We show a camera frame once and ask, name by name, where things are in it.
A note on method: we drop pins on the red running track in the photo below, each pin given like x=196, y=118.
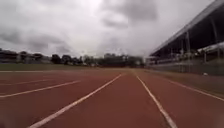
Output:
x=123, y=106

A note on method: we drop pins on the roofed grandstand building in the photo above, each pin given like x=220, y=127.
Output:
x=200, y=36

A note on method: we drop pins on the row of trees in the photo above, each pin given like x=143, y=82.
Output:
x=113, y=60

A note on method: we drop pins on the low building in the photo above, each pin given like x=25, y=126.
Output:
x=10, y=56

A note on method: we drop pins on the grass field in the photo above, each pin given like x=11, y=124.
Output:
x=33, y=66

